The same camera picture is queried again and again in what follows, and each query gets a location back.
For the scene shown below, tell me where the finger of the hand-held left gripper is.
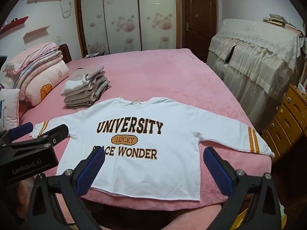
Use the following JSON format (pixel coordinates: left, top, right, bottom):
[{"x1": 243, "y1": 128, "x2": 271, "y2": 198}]
[
  {"x1": 0, "y1": 122, "x2": 34, "y2": 148},
  {"x1": 5, "y1": 124, "x2": 69, "y2": 151}
]

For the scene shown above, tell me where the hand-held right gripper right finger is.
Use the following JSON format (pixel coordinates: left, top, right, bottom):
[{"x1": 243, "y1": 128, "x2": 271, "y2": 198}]
[{"x1": 203, "y1": 146, "x2": 282, "y2": 230}]

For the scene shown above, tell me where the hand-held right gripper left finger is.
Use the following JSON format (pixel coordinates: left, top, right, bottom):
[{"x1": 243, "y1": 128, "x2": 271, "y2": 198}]
[{"x1": 26, "y1": 150, "x2": 107, "y2": 230}]

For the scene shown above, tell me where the white printed sweatshirt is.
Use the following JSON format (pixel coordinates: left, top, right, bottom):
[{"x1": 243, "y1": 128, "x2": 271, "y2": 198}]
[{"x1": 30, "y1": 96, "x2": 275, "y2": 203}]

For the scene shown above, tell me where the stack of folded clothes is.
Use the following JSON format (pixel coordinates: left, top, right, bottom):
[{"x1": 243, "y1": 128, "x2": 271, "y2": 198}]
[{"x1": 60, "y1": 65, "x2": 112, "y2": 109}]

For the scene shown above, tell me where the white quilted cushion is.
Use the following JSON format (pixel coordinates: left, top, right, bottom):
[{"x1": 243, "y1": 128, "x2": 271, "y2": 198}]
[{"x1": 0, "y1": 88, "x2": 21, "y2": 132}]

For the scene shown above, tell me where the cream printed folded quilt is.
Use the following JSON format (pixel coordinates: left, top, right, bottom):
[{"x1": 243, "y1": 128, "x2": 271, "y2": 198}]
[{"x1": 0, "y1": 59, "x2": 70, "y2": 107}]

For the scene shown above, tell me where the pink ruffled folded blanket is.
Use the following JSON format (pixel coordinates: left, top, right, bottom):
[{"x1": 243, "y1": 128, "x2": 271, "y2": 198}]
[{"x1": 3, "y1": 42, "x2": 64, "y2": 77}]

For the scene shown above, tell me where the yellow green bag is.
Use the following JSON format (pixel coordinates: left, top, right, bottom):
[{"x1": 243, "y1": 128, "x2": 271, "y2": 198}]
[{"x1": 236, "y1": 203, "x2": 287, "y2": 230}]

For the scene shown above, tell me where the brown wooden headboard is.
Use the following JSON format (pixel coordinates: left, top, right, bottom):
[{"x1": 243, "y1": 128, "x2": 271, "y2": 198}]
[{"x1": 59, "y1": 44, "x2": 73, "y2": 63}]

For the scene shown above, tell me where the yellow wooden drawer cabinet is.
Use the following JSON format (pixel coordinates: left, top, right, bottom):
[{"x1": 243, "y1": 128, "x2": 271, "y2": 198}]
[{"x1": 261, "y1": 83, "x2": 307, "y2": 164}]

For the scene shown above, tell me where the black and white small object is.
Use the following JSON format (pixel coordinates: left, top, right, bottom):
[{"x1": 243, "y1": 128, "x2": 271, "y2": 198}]
[{"x1": 83, "y1": 52, "x2": 105, "y2": 59}]

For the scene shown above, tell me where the pink bed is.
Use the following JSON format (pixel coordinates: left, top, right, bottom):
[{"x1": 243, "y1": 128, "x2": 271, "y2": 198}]
[{"x1": 0, "y1": 48, "x2": 272, "y2": 221}]

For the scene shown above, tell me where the lace cloth covered furniture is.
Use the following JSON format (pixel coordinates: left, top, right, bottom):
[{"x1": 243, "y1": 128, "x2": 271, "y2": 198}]
[{"x1": 206, "y1": 18, "x2": 305, "y2": 130}]

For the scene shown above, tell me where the floral sliding door wardrobe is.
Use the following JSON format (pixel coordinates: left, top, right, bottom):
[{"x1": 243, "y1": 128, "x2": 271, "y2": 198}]
[{"x1": 74, "y1": 0, "x2": 181, "y2": 58}]

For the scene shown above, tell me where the dark brown wooden door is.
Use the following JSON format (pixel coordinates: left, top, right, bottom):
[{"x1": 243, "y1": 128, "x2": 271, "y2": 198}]
[{"x1": 181, "y1": 0, "x2": 219, "y2": 63}]

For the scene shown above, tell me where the stack of books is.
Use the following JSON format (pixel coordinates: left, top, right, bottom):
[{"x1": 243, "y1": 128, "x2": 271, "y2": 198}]
[{"x1": 262, "y1": 13, "x2": 305, "y2": 38}]

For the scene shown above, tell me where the pink wall shelf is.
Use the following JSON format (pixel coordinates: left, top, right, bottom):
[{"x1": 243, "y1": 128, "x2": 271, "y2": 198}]
[{"x1": 23, "y1": 25, "x2": 51, "y2": 40}]

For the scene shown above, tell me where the red wall shelf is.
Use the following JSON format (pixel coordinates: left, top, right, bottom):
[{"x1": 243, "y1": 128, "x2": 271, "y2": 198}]
[{"x1": 0, "y1": 16, "x2": 29, "y2": 34}]

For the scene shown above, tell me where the white air conditioner cable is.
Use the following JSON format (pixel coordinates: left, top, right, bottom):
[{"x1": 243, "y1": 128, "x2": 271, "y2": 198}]
[{"x1": 60, "y1": 1, "x2": 73, "y2": 19}]

